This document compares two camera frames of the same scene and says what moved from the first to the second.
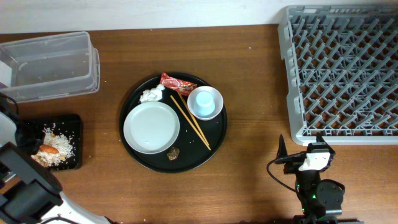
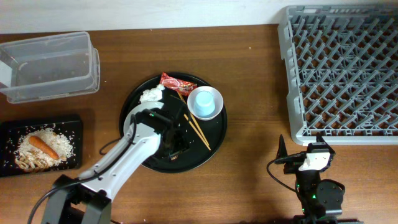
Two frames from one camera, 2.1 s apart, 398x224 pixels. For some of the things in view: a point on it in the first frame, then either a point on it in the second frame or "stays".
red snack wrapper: (183, 88) stays
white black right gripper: (292, 166) stays
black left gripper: (38, 127) to (183, 145)
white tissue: (152, 94) stays
